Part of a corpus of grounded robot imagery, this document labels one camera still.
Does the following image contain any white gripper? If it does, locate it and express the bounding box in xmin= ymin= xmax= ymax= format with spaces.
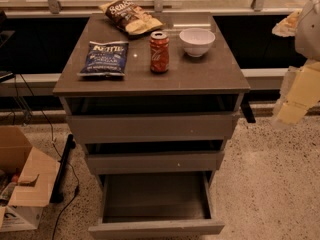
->
xmin=272 ymin=0 xmax=320 ymax=126

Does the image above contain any red coke can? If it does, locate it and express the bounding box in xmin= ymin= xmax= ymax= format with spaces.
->
xmin=150 ymin=31 xmax=169 ymax=73

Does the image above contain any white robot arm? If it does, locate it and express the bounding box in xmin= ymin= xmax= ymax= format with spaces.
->
xmin=272 ymin=0 xmax=320 ymax=128

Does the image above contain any grey drawer cabinet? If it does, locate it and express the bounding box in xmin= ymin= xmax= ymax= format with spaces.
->
xmin=52 ymin=12 xmax=251 ymax=240

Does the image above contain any grey top drawer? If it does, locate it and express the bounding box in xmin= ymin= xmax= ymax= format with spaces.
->
xmin=67 ymin=113 xmax=239 ymax=144

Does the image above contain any grey middle drawer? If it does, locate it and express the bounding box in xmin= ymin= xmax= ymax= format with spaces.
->
xmin=86 ymin=151 xmax=224 ymax=175

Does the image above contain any grey open bottom drawer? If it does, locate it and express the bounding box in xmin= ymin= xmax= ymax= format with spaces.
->
xmin=89 ymin=172 xmax=224 ymax=240

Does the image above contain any white bowl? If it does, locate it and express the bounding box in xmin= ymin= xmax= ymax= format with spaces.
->
xmin=179 ymin=28 xmax=216 ymax=57

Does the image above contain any brown sea salt chips bag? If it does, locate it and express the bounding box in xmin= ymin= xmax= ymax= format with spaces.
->
xmin=99 ymin=0 xmax=163 ymax=35

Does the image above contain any blue kettle chips bag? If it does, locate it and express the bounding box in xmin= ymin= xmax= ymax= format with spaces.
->
xmin=78 ymin=41 xmax=129 ymax=77

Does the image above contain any black bar stand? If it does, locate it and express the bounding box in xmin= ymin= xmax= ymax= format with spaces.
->
xmin=50 ymin=134 xmax=76 ymax=203

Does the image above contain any cardboard box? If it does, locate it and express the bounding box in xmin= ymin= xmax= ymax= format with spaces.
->
xmin=0 ymin=126 xmax=60 ymax=232

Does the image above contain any black cable on floor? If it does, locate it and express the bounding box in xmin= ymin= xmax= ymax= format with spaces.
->
xmin=13 ymin=73 xmax=81 ymax=240

